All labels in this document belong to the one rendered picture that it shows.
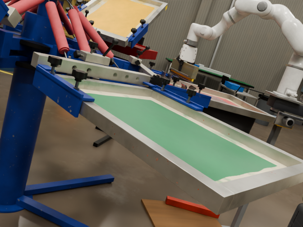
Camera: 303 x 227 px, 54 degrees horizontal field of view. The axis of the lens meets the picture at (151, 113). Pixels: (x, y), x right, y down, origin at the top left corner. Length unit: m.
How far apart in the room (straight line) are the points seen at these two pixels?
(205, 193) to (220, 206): 0.04
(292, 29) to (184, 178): 1.21
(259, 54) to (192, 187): 9.86
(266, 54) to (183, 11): 3.02
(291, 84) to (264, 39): 8.74
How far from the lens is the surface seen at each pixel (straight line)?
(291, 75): 1.71
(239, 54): 10.16
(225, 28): 1.92
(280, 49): 10.66
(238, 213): 2.43
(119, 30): 2.46
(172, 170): 0.62
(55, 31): 1.50
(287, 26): 1.68
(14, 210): 2.06
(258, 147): 1.12
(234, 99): 2.36
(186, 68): 1.85
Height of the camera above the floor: 1.21
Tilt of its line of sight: 13 degrees down
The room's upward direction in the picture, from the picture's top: 18 degrees clockwise
